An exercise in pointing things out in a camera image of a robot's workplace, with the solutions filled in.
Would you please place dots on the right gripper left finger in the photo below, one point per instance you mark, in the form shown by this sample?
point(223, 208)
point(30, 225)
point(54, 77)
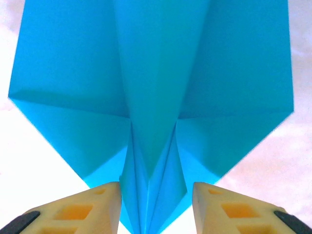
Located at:
point(80, 212)

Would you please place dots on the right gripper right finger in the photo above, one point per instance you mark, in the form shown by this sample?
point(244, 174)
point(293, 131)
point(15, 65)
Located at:
point(239, 212)

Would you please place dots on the turquoise cloth sheet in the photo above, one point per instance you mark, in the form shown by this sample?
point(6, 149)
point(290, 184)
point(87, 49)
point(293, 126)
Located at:
point(156, 85)

